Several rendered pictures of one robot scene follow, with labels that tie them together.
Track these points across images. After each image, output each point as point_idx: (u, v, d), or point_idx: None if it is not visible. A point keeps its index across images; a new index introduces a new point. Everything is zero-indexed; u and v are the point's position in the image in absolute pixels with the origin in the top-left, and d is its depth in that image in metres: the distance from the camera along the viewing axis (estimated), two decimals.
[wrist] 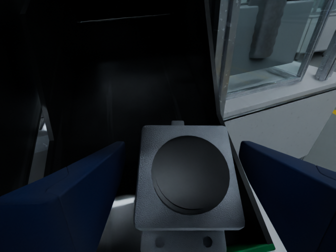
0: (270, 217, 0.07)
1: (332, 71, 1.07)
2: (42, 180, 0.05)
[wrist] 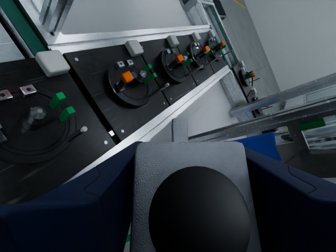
0: None
1: None
2: (77, 179, 0.05)
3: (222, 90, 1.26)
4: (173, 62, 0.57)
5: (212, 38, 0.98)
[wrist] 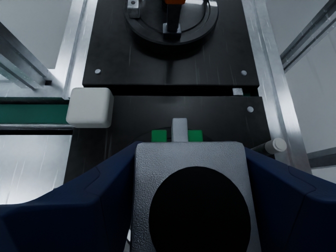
0: None
1: None
2: (77, 179, 0.05)
3: None
4: None
5: None
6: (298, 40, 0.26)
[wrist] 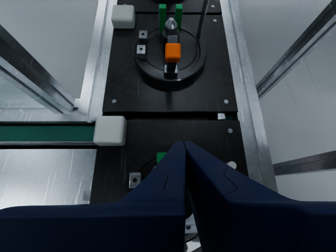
0: (194, 218, 0.07)
1: None
2: (149, 179, 0.05)
3: None
4: None
5: None
6: (269, 74, 0.33)
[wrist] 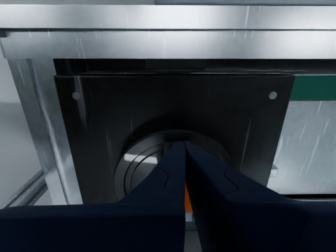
0: (194, 218, 0.07)
1: None
2: (149, 179, 0.05)
3: None
4: None
5: None
6: None
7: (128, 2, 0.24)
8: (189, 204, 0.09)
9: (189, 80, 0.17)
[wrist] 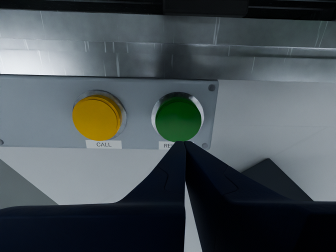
0: (194, 218, 0.07)
1: None
2: (149, 179, 0.05)
3: None
4: None
5: None
6: None
7: (225, 91, 0.25)
8: None
9: None
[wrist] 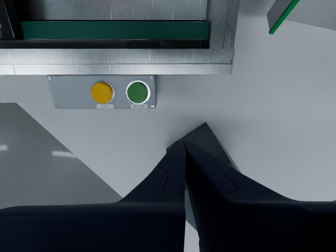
0: (194, 218, 0.07)
1: None
2: (149, 179, 0.05)
3: None
4: None
5: None
6: None
7: (173, 82, 0.43)
8: None
9: None
